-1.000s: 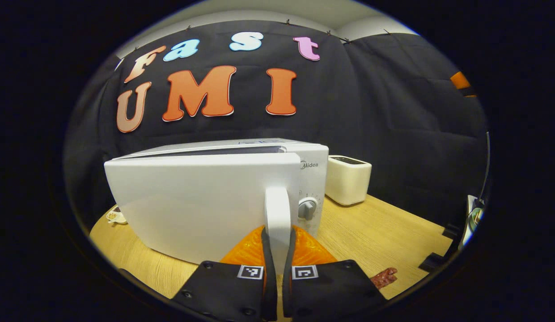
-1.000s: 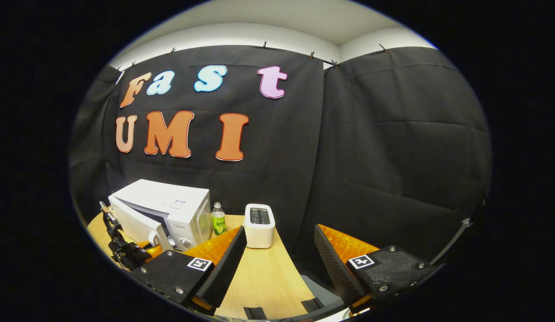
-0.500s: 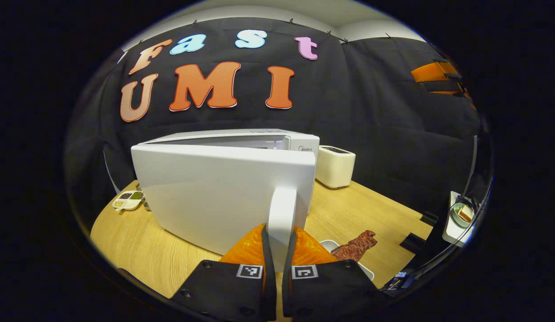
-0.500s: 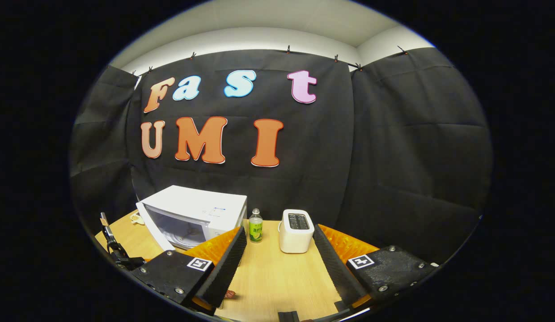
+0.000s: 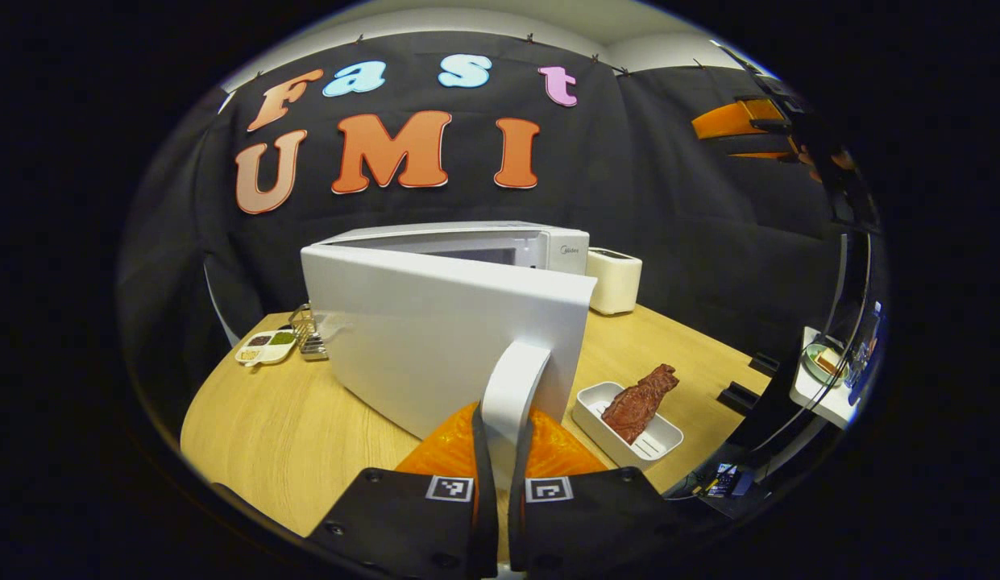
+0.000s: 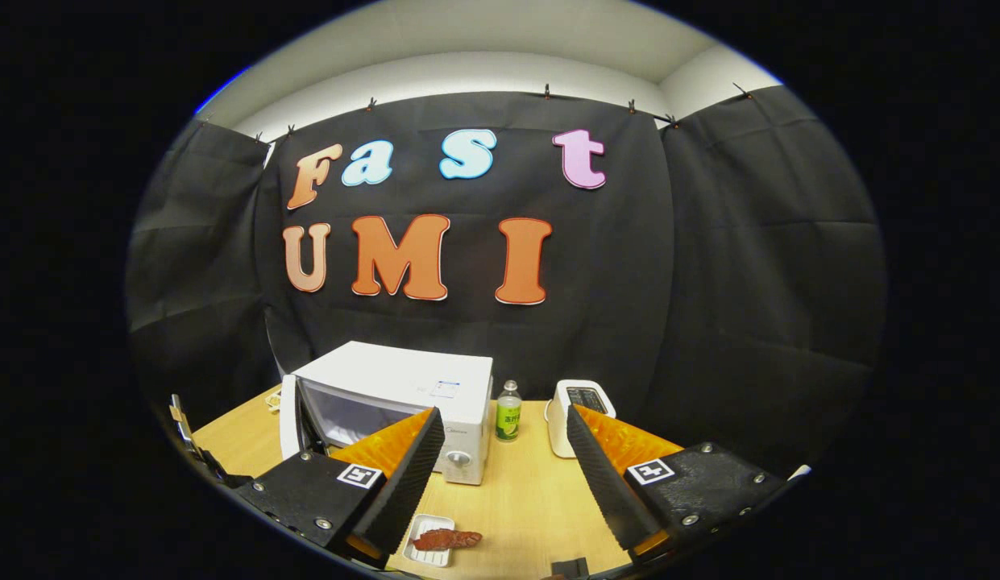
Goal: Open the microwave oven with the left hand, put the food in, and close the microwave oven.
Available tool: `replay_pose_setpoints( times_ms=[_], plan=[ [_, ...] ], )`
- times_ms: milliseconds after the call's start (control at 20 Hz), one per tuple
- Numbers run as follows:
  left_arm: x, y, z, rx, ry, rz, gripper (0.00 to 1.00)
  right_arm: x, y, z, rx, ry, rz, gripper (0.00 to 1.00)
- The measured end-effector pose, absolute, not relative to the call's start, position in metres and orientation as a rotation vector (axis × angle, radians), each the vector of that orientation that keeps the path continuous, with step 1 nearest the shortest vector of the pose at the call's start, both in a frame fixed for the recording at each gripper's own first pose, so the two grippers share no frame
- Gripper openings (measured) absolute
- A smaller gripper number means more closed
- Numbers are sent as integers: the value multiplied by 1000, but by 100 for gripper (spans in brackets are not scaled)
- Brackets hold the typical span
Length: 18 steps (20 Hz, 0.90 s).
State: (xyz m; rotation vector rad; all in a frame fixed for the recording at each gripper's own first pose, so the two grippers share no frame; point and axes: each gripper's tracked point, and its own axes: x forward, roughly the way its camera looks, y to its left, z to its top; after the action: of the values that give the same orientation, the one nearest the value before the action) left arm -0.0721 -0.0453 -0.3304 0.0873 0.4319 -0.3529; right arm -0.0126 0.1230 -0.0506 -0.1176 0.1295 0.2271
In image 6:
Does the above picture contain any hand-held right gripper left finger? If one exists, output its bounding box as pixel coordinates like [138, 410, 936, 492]
[234, 407, 446, 569]

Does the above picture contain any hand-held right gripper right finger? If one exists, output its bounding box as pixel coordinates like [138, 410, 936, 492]
[566, 403, 790, 565]

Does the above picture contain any red meat piece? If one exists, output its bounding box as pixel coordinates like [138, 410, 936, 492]
[413, 528, 483, 552]

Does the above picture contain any white microwave oven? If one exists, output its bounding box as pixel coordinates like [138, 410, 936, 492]
[278, 341, 494, 486]

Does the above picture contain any white ridged tray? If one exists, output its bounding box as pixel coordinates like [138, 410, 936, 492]
[403, 514, 456, 567]

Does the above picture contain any white toaster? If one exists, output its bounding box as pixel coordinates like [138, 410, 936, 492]
[546, 379, 617, 458]

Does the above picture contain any green label bottle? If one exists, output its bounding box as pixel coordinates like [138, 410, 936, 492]
[496, 380, 522, 442]

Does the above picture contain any black backdrop cloth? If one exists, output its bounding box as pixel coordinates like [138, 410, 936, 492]
[127, 85, 887, 484]

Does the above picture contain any row of black cloth clips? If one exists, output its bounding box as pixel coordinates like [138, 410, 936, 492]
[254, 81, 754, 144]

